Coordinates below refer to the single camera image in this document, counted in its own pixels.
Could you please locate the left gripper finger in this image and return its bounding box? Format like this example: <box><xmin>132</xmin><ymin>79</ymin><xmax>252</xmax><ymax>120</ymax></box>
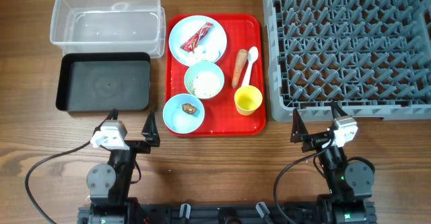
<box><xmin>141</xmin><ymin>110</ymin><xmax>159</xmax><ymax>141</ymax></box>
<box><xmin>106</xmin><ymin>108</ymin><xmax>119</xmax><ymax>120</ymax></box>

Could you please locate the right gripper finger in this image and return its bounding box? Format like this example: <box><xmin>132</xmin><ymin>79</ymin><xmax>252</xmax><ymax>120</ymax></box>
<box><xmin>330</xmin><ymin>101</ymin><xmax>347</xmax><ymax>118</ymax></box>
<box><xmin>290</xmin><ymin>109</ymin><xmax>309</xmax><ymax>140</ymax></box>

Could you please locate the light blue bowl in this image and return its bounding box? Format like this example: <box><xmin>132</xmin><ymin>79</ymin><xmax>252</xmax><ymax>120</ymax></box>
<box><xmin>162</xmin><ymin>94</ymin><xmax>205</xmax><ymax>135</ymax></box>

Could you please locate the brown food scrap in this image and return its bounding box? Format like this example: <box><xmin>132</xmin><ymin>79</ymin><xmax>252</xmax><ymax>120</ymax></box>
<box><xmin>182</xmin><ymin>103</ymin><xmax>197</xmax><ymax>115</ymax></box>

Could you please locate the yellow plastic cup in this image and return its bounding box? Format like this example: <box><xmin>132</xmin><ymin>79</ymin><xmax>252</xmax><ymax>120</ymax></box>
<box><xmin>234</xmin><ymin>85</ymin><xmax>263</xmax><ymax>116</ymax></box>

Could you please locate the white rice pile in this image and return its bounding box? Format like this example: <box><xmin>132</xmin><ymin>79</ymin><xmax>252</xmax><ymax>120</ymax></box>
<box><xmin>190</xmin><ymin>71</ymin><xmax>222</xmax><ymax>99</ymax></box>

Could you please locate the green bowl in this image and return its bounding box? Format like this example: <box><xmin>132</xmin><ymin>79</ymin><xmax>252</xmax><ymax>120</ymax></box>
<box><xmin>184</xmin><ymin>62</ymin><xmax>225</xmax><ymax>100</ymax></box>

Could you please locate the white plastic spoon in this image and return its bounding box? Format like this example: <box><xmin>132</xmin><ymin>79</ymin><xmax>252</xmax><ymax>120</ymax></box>
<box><xmin>241</xmin><ymin>46</ymin><xmax>259</xmax><ymax>87</ymax></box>

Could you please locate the red snack wrapper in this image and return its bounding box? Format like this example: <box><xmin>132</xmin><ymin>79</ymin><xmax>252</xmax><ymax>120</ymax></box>
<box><xmin>180</xmin><ymin>22</ymin><xmax>213</xmax><ymax>52</ymax></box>

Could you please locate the orange carrot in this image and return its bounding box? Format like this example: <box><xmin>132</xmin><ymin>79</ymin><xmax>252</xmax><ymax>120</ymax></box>
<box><xmin>232</xmin><ymin>49</ymin><xmax>248</xmax><ymax>88</ymax></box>

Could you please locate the light blue plate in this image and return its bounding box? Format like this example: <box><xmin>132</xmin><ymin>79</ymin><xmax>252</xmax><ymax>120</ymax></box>
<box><xmin>168</xmin><ymin>15</ymin><xmax>227</xmax><ymax>67</ymax></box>

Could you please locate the white tissue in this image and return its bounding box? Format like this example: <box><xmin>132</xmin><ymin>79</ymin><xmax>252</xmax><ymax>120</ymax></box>
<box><xmin>187</xmin><ymin>45</ymin><xmax>220</xmax><ymax>65</ymax></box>

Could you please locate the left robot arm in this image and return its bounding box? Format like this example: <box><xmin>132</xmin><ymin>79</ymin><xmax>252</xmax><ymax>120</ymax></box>
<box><xmin>77</xmin><ymin>109</ymin><xmax>160</xmax><ymax>224</ymax></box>

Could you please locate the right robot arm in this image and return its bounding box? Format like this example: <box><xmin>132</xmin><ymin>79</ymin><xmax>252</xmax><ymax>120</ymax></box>
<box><xmin>290</xmin><ymin>102</ymin><xmax>376</xmax><ymax>223</ymax></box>

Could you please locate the grey dishwasher rack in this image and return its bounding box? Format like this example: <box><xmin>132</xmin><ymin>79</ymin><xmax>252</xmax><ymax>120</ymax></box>
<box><xmin>263</xmin><ymin>0</ymin><xmax>430</xmax><ymax>122</ymax></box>

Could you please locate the black plastic tray bin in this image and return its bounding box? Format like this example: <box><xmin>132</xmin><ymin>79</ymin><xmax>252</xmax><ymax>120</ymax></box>
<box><xmin>55</xmin><ymin>52</ymin><xmax>151</xmax><ymax>112</ymax></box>

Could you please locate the clear plastic bin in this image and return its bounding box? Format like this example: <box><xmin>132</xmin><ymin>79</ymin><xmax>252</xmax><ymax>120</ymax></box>
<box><xmin>50</xmin><ymin>0</ymin><xmax>166</xmax><ymax>59</ymax></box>

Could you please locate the red serving tray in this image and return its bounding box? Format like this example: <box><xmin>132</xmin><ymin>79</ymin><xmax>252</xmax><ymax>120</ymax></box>
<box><xmin>165</xmin><ymin>14</ymin><xmax>266</xmax><ymax>137</ymax></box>

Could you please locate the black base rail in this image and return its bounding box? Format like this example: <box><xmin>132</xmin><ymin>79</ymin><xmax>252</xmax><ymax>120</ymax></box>
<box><xmin>77</xmin><ymin>202</ymin><xmax>376</xmax><ymax>224</ymax></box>

